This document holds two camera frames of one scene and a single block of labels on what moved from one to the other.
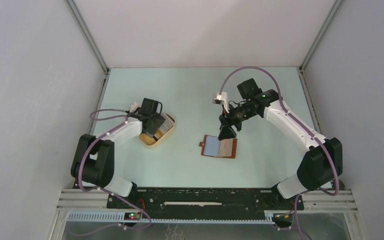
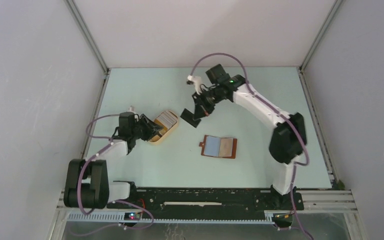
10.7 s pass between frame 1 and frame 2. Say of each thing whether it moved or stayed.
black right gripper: moved
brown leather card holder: stayed
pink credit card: stayed
